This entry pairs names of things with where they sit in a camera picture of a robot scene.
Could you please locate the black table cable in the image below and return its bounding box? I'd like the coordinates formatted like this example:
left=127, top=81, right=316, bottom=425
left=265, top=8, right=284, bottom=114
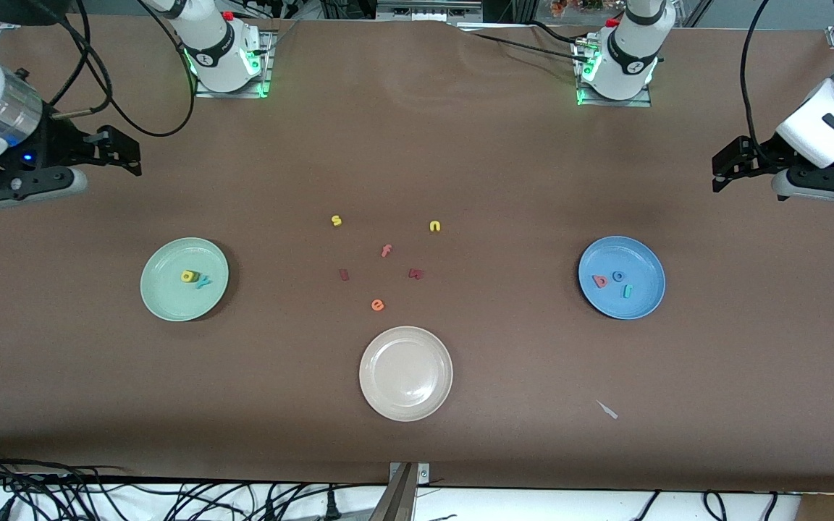
left=460, top=20, right=595, bottom=66

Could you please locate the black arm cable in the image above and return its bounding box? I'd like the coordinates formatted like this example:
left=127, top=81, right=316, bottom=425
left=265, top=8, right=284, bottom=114
left=738, top=0, right=780, bottom=149
left=32, top=0, right=197, bottom=138

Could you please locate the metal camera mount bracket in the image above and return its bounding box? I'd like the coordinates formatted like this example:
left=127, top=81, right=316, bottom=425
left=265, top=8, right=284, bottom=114
left=370, top=462, right=431, bottom=521

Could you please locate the green plate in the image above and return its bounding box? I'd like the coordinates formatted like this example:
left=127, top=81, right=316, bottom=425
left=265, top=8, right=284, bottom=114
left=140, top=237, right=230, bottom=322

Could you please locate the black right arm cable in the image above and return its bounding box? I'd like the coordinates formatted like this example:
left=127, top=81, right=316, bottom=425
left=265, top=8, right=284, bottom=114
left=32, top=0, right=197, bottom=138

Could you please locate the beige plate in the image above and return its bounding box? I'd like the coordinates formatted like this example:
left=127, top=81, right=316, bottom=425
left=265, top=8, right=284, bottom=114
left=358, top=326, right=454, bottom=423

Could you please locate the blue plate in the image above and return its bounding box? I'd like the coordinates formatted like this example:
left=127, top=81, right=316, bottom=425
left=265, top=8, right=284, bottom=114
left=578, top=235, right=667, bottom=321

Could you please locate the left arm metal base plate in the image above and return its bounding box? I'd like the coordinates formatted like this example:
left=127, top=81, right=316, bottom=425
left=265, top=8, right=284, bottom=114
left=575, top=38, right=654, bottom=108

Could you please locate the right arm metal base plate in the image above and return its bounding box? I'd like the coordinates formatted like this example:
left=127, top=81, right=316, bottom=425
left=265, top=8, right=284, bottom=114
left=194, top=29, right=274, bottom=99

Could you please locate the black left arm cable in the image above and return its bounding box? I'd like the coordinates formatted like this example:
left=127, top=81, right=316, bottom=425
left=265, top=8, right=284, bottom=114
left=738, top=0, right=780, bottom=149

